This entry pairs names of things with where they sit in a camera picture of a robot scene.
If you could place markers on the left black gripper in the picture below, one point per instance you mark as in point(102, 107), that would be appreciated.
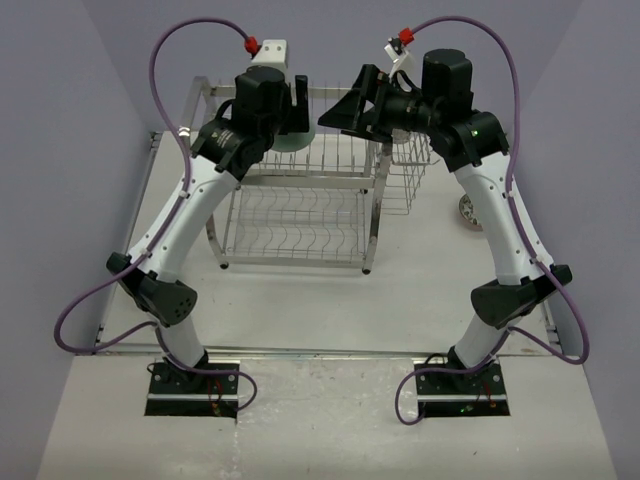
point(297, 119)

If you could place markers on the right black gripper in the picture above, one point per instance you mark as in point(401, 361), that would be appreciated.
point(371, 84)

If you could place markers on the celadon green bowl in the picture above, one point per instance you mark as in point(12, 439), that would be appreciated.
point(292, 142)

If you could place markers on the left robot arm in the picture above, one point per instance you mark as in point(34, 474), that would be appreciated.
point(243, 129)

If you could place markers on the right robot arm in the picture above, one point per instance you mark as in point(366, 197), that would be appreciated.
point(474, 148)

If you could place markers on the stainless steel dish rack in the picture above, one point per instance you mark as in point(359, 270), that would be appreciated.
point(320, 206)

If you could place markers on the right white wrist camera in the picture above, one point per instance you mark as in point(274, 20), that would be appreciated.
point(401, 57)

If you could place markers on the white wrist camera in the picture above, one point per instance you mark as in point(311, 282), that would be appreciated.
point(401, 57)
point(272, 53)

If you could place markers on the wire utensil basket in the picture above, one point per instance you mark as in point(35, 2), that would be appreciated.
point(412, 156)

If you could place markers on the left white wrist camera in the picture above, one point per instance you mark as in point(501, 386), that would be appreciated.
point(272, 53)

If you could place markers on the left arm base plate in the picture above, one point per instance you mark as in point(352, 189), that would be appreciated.
point(184, 394)

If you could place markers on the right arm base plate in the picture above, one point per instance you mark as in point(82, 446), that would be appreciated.
point(482, 394)

